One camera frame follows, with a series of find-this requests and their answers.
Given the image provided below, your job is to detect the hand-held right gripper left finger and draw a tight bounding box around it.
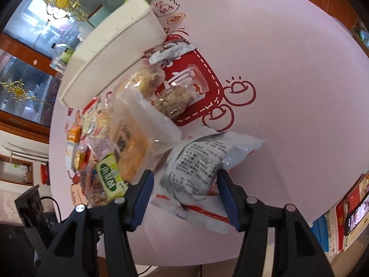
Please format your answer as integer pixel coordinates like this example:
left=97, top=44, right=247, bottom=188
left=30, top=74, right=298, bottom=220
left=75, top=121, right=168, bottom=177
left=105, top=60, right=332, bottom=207
left=36, top=170, right=155, bottom=277

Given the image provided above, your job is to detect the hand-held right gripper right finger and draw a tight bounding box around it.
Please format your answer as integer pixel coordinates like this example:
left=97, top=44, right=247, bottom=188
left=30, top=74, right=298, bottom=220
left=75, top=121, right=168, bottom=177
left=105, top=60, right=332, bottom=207
left=217, top=170, right=336, bottom=277

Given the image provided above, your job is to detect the red striped white packet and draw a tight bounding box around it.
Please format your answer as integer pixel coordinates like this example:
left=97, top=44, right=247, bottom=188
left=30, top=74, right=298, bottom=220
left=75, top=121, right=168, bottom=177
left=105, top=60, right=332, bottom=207
left=150, top=190, right=231, bottom=234

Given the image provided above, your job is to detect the green snack packet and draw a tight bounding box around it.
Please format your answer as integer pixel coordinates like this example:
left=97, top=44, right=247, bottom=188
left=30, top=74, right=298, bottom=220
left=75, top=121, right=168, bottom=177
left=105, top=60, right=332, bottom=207
left=95, top=154, right=129, bottom=202

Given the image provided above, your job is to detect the grey white snack packet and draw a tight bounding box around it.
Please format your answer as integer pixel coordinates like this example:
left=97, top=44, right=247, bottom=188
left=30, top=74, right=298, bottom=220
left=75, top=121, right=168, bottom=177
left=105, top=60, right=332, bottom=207
left=160, top=131, right=265, bottom=201

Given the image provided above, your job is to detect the large clear bread bag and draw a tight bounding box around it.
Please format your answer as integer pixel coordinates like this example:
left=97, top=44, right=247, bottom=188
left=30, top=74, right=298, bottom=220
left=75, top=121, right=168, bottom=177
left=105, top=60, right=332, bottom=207
left=110, top=88, right=183, bottom=186

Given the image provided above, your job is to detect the orange white oat bar packet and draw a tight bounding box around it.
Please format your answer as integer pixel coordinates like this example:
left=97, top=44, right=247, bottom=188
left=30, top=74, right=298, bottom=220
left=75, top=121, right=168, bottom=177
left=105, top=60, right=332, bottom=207
left=66, top=125, right=82, bottom=170

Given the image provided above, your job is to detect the round oat cake clear packet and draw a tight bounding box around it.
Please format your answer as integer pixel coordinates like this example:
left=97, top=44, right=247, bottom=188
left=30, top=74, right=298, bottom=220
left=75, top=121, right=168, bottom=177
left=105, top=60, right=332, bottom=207
left=153, top=63, right=211, bottom=120

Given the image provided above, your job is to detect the pale cake clear packet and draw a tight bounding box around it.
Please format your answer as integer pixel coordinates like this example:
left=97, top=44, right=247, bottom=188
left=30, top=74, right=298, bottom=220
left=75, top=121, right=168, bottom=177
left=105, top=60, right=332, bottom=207
left=124, top=63, right=165, bottom=99

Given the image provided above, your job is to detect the black white snack packet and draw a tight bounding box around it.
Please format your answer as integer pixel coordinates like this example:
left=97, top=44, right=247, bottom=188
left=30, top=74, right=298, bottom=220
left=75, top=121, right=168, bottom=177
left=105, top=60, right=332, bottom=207
left=143, top=40, right=197, bottom=66

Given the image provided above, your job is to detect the white plastic bin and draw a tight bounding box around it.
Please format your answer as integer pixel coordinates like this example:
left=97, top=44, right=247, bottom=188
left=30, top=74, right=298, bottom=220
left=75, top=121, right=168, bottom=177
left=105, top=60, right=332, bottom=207
left=58, top=0, right=168, bottom=108

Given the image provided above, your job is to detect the red lid jar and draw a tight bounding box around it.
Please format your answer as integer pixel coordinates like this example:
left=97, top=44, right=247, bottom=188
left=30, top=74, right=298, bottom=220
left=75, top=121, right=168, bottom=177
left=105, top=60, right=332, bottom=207
left=40, top=163, right=52, bottom=186

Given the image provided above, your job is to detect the row of books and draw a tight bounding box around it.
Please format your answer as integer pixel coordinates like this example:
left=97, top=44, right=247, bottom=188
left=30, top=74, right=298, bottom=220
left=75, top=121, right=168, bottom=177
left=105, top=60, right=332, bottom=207
left=311, top=173, right=369, bottom=256

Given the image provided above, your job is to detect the black smartphone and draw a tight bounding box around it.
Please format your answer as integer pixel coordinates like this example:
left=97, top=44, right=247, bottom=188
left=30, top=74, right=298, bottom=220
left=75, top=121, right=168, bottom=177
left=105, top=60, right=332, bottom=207
left=344, top=193, right=369, bottom=236

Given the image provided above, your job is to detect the pink printed tablecloth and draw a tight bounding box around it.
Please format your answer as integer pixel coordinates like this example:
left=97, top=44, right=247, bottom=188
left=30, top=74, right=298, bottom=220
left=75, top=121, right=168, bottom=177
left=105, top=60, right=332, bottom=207
left=48, top=0, right=369, bottom=266

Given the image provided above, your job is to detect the cut glass tumbler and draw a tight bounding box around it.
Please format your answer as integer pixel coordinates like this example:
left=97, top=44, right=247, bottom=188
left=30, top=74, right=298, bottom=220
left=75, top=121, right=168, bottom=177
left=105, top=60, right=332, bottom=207
left=50, top=56, right=66, bottom=72

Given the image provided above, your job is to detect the green label clear bottle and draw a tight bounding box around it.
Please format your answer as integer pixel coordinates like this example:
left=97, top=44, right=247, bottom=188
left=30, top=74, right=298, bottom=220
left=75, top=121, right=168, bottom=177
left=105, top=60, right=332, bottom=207
left=61, top=45, right=76, bottom=62

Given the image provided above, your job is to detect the small gold ornament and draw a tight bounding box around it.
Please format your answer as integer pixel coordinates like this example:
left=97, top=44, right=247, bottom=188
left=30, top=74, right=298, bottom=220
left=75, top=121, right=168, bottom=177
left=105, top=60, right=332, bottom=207
left=0, top=79, right=55, bottom=104

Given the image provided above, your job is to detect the wooden framed glass door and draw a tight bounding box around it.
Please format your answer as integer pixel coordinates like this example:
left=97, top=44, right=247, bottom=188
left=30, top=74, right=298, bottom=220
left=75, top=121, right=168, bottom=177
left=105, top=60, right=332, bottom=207
left=3, top=0, right=145, bottom=72
left=0, top=49, right=62, bottom=127

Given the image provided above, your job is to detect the large gold sun ornament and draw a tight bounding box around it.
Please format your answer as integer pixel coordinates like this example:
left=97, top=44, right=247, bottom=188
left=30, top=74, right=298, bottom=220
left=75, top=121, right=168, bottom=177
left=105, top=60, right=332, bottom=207
left=40, top=0, right=95, bottom=28

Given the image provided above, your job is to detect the black cable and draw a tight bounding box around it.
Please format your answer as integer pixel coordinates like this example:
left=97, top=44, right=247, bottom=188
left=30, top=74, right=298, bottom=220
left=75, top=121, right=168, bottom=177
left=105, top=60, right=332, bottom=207
left=40, top=196, right=62, bottom=223

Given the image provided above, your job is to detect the grey metal wall rail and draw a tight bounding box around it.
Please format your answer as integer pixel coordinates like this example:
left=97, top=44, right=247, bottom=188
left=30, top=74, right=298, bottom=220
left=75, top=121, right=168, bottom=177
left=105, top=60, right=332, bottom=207
left=1, top=144, right=49, bottom=160

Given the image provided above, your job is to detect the wooden picture frame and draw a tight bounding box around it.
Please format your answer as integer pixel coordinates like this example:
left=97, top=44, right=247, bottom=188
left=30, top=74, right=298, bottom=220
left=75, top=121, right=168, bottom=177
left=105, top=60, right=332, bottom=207
left=0, top=154, right=35, bottom=185

